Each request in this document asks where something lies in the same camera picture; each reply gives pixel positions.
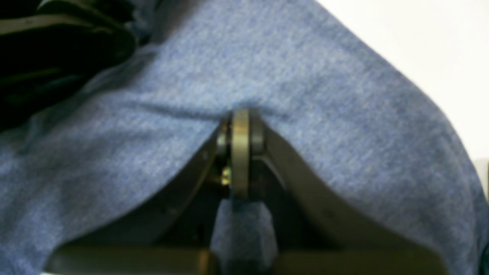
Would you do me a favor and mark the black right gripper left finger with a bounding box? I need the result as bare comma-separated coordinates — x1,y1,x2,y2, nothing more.
46,117,231,275

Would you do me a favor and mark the blue t-shirt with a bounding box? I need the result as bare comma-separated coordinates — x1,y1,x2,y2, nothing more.
0,0,488,275

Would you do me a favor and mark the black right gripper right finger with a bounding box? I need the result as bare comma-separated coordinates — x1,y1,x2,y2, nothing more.
231,109,447,275

